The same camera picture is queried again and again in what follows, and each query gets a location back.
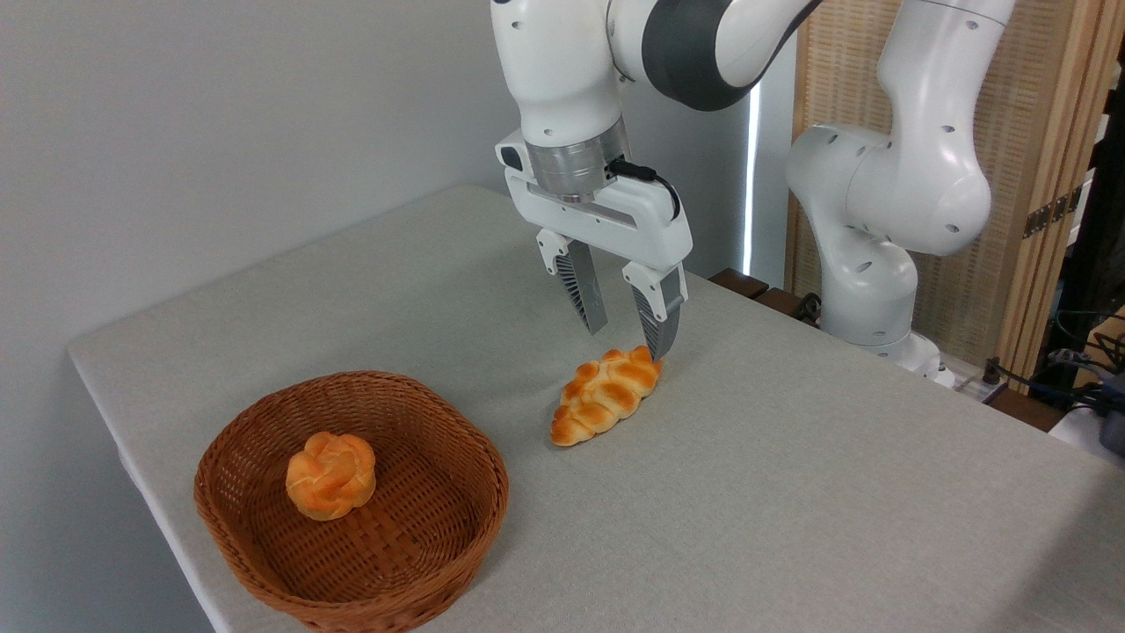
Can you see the metal screen hinge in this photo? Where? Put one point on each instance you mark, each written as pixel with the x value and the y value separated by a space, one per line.
pixel 1050 213

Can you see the long braided bread loaf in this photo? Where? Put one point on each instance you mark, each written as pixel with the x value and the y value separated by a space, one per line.
pixel 606 396

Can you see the black metal stand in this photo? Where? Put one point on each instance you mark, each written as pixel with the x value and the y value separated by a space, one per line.
pixel 1094 220

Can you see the brown wicker basket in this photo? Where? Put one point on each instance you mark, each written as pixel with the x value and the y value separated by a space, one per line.
pixel 413 527

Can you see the blue grey device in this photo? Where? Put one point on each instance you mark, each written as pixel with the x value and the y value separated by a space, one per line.
pixel 1114 422

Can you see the dark wooden block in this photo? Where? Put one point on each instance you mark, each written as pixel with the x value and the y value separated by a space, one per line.
pixel 1024 409
pixel 782 303
pixel 738 281

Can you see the bamboo folding screen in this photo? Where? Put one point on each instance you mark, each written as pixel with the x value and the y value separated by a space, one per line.
pixel 1037 105

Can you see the grey tablecloth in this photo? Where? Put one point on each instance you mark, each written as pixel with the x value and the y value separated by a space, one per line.
pixel 747 492

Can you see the round knotted bread roll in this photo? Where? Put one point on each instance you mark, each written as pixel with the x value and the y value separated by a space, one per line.
pixel 330 475

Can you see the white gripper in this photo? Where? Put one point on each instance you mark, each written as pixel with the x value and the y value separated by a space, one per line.
pixel 606 220

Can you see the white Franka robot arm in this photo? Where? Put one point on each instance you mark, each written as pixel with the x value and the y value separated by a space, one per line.
pixel 914 176

